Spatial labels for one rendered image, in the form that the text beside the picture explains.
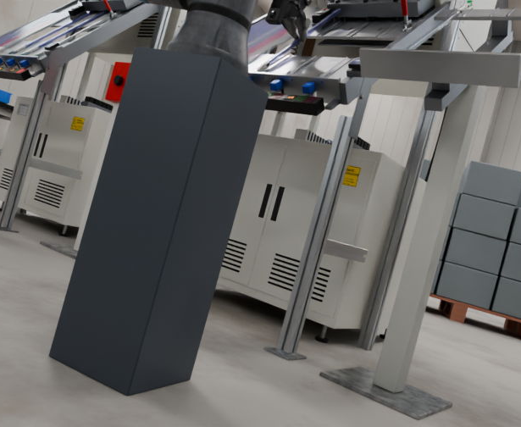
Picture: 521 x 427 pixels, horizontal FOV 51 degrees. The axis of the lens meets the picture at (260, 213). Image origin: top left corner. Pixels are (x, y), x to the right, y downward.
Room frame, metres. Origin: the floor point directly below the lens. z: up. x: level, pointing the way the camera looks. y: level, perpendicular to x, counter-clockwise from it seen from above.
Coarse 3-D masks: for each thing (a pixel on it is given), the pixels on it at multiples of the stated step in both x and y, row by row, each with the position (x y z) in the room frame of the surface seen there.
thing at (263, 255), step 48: (288, 144) 1.88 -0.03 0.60; (288, 192) 1.85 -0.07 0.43; (384, 192) 1.75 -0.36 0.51; (240, 240) 1.93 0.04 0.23; (288, 240) 1.82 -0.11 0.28; (336, 240) 1.72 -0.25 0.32; (384, 240) 1.83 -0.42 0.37; (240, 288) 1.90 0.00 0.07; (288, 288) 1.79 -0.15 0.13; (336, 288) 1.69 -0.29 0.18; (384, 336) 2.17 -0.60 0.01
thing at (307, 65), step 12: (264, 60) 1.74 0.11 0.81; (276, 60) 1.71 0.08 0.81; (288, 60) 1.69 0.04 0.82; (300, 60) 1.67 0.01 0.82; (312, 60) 1.65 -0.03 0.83; (324, 60) 1.63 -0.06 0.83; (336, 60) 1.61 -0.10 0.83; (348, 60) 1.59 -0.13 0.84; (276, 72) 1.63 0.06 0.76; (288, 72) 1.59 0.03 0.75; (300, 72) 1.59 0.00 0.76; (312, 72) 1.57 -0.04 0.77; (324, 72) 1.55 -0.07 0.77; (336, 72) 1.53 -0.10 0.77
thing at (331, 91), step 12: (252, 72) 1.60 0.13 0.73; (264, 72) 1.58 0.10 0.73; (264, 84) 1.59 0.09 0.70; (288, 84) 1.54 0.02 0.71; (300, 84) 1.51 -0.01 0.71; (324, 84) 1.46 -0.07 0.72; (336, 84) 1.44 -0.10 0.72; (312, 96) 1.51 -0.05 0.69; (324, 96) 1.48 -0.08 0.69; (336, 96) 1.46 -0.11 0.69
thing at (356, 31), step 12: (312, 12) 2.11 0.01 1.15; (336, 24) 1.92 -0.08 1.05; (348, 24) 1.89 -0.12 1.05; (360, 24) 1.86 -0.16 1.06; (372, 24) 1.84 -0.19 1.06; (384, 24) 1.81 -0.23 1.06; (396, 24) 1.79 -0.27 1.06; (312, 36) 1.86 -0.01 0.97; (324, 36) 1.83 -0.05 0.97; (336, 36) 1.80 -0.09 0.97; (348, 36) 1.78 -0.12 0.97; (360, 36) 1.75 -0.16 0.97; (372, 36) 1.73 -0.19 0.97; (384, 36) 1.71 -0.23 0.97; (396, 36) 1.68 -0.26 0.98
